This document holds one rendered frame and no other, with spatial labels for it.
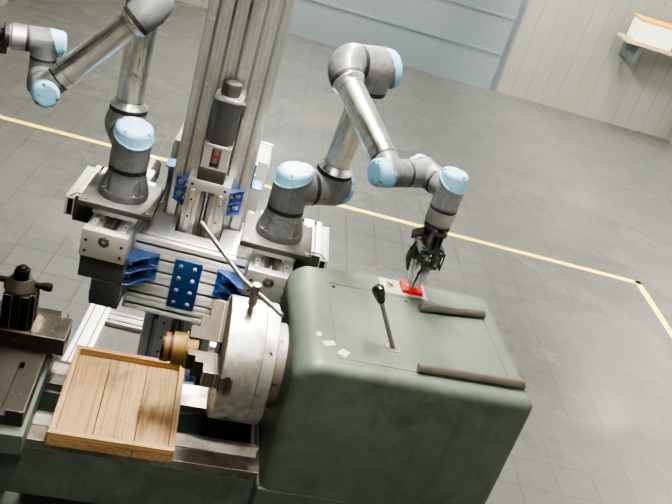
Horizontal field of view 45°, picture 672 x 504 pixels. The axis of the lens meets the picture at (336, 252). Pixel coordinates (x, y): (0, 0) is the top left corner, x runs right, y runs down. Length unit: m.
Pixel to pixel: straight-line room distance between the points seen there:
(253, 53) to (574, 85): 8.71
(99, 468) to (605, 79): 9.63
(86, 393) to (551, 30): 9.16
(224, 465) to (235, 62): 1.19
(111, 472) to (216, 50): 1.25
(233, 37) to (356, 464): 1.29
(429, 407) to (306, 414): 0.29
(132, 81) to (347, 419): 1.23
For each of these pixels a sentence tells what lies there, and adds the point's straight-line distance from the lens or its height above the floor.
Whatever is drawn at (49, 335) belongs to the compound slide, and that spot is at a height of 1.02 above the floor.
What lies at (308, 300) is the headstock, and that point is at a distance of 2.11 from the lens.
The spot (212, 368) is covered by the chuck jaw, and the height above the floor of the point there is 1.12.
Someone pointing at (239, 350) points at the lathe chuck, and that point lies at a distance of 1.97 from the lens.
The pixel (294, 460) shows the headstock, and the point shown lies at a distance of 2.05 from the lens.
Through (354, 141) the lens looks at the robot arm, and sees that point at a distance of 2.50.
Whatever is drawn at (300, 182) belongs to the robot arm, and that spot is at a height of 1.37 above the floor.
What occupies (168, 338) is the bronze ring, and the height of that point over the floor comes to 1.11.
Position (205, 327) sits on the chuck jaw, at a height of 1.14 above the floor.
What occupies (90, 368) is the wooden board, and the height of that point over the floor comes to 0.88.
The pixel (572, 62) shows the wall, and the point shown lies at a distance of 10.94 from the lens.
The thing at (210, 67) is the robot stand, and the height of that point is 1.58.
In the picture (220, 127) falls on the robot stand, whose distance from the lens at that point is 2.54.
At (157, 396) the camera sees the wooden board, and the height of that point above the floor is 0.89.
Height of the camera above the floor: 2.31
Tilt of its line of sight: 26 degrees down
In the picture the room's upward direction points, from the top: 18 degrees clockwise
